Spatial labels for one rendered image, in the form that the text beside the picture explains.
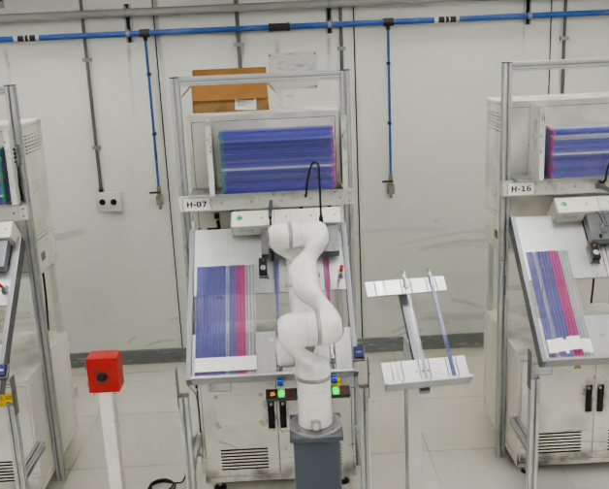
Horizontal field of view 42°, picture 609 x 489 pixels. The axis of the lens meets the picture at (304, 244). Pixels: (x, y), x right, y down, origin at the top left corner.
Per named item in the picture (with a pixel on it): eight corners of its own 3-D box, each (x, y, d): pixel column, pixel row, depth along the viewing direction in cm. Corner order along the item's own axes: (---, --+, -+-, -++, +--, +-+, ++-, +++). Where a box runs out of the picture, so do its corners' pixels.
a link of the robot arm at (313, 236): (298, 353, 273) (344, 349, 274) (300, 338, 263) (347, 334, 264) (283, 233, 299) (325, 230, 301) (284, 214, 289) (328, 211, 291)
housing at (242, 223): (340, 238, 359) (341, 221, 347) (234, 243, 359) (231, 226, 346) (339, 222, 363) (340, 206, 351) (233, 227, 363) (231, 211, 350)
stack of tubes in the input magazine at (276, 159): (336, 188, 347) (335, 127, 341) (221, 194, 347) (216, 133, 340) (335, 183, 360) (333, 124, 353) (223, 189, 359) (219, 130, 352)
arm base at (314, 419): (344, 437, 271) (342, 386, 267) (289, 440, 271) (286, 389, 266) (340, 411, 290) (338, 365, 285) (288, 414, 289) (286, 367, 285)
